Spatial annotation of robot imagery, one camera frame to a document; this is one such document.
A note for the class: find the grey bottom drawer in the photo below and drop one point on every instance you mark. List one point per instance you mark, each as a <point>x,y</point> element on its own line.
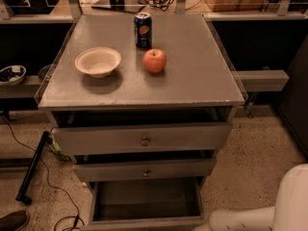
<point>170,204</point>

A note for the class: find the grey drawer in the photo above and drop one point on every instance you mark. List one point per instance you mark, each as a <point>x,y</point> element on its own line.
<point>148,165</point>
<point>170,204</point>
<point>140,131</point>

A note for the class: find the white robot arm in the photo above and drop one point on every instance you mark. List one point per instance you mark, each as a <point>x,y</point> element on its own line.
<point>290,212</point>

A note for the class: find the grey drawer cabinet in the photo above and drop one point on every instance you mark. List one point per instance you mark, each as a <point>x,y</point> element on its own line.
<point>197,75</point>

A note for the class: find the grey top drawer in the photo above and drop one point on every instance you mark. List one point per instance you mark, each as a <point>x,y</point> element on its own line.
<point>140,131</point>

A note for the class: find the grey middle drawer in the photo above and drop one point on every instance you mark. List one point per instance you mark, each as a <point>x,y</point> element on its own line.
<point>148,165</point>

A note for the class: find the red apple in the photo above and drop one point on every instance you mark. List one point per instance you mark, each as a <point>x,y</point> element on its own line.
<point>155,60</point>

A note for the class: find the beige paper bowl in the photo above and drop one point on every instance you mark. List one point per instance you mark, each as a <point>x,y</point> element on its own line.
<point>98,62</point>

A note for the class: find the blue Pepsi can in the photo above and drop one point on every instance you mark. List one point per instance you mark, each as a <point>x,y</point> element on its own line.
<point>143,30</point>

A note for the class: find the black monitor stand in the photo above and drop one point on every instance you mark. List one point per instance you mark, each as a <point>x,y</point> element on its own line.
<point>123,6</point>

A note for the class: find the dark cabinet at right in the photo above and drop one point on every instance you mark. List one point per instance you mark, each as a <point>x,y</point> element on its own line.
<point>292,102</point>

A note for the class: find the white bowl with items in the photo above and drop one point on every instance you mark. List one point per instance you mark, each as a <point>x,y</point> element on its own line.
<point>12,75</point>

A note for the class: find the black bar on floor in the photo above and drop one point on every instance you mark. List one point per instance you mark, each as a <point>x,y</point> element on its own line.
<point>22,193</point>

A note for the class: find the brown shoe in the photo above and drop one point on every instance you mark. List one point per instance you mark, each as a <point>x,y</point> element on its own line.
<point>14,221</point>

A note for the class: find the grey metal side rail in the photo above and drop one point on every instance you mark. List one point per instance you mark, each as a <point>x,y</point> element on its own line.
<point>262,80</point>

